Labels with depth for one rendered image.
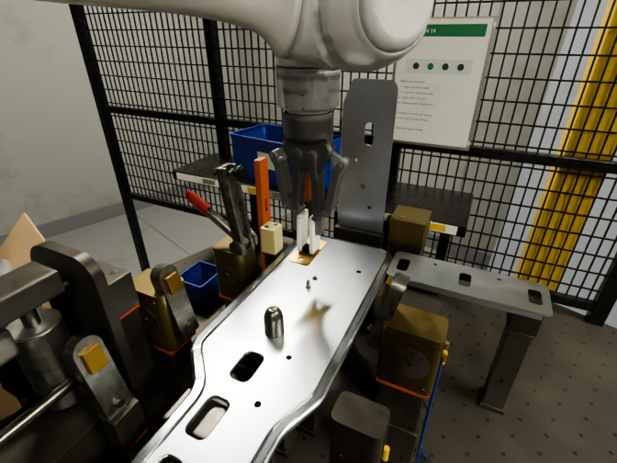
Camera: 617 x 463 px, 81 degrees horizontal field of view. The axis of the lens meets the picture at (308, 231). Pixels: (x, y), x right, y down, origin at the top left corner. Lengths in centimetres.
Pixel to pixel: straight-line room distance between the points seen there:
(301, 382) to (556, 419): 63
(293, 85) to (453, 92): 61
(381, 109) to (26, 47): 279
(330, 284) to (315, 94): 36
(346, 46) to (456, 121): 76
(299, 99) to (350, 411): 41
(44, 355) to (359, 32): 50
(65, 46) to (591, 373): 335
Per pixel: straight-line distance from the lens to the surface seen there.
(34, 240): 108
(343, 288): 68
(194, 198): 73
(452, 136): 106
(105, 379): 55
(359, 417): 52
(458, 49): 104
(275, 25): 35
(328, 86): 51
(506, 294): 76
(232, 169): 65
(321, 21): 33
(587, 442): 101
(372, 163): 82
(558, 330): 124
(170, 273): 60
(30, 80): 327
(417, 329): 56
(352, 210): 88
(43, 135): 332
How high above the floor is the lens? 142
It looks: 29 degrees down
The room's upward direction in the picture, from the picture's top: straight up
